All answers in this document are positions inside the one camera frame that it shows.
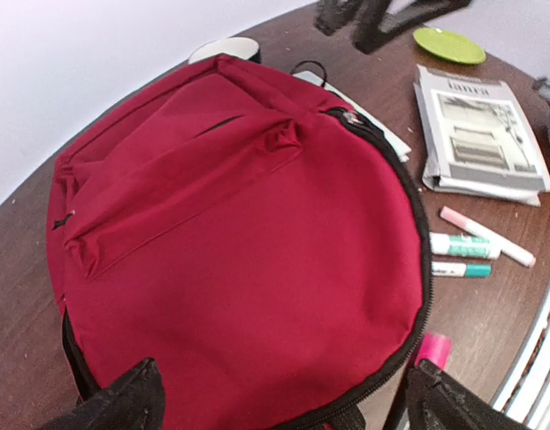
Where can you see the green plate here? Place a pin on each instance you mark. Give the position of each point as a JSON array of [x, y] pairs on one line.
[[449, 46]]

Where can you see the aluminium front rail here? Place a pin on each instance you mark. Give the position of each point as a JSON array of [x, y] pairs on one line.
[[525, 393]]

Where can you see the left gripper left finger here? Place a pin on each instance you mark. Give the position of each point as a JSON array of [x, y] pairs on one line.
[[136, 400]]

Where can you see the dark blue white bowl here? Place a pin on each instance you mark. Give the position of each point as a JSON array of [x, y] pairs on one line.
[[240, 47]]

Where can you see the grey ianra magazine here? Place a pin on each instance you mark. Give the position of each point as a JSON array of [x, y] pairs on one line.
[[478, 139]]

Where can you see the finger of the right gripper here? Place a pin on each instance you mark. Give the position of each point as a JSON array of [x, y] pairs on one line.
[[375, 26]]

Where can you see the pink black highlighter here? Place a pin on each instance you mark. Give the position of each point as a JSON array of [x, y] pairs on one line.
[[435, 348]]

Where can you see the white green glue stick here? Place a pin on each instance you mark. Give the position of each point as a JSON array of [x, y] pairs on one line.
[[463, 246]]

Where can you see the pink white marker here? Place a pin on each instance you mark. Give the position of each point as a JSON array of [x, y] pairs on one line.
[[512, 250]]

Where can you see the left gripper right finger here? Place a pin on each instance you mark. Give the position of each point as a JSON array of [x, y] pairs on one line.
[[437, 401]]

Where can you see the red backpack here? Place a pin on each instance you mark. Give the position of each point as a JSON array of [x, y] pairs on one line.
[[250, 232]]

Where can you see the teal white marker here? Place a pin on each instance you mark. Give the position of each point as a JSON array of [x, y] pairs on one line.
[[461, 270]]

